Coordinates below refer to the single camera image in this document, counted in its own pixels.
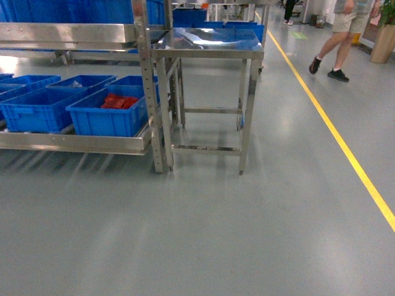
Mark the blue bin rear left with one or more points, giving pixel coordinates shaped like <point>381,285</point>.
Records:
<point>92,83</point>

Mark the red bubble wrap bags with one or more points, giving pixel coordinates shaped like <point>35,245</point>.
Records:
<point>114,101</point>

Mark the stainless steel side table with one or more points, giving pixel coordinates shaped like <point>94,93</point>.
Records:
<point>207,72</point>

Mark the walking person in shorts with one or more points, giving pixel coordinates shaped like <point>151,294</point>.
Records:
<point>350,19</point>

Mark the steel flow rack shelf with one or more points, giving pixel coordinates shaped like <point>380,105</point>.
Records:
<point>81,44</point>

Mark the blue bin rear right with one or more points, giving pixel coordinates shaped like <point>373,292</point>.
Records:
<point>132,84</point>

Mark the blue bin far left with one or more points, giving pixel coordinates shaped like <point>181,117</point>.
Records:
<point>14,87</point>

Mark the blue bin front left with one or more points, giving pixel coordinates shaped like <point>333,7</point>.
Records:
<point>41,111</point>

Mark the wooden planter pot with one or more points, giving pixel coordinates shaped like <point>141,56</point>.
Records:
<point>384,45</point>

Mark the blue bin with red bags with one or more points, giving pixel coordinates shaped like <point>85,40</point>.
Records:
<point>89,119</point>

